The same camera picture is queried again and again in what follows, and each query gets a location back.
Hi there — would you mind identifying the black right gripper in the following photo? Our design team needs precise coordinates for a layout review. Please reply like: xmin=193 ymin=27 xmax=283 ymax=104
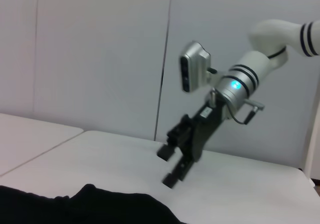
xmin=156 ymin=95 xmax=231 ymax=190

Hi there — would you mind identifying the black shirt with FREE print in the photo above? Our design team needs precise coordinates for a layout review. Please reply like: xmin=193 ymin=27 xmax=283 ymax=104
xmin=0 ymin=183 xmax=188 ymax=224

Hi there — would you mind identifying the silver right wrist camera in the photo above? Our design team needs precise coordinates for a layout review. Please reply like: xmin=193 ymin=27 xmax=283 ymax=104
xmin=178 ymin=40 xmax=218 ymax=94

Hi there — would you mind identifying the right gripper cable with plug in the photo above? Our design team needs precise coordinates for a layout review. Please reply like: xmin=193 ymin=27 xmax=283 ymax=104
xmin=209 ymin=90 xmax=266 ymax=125

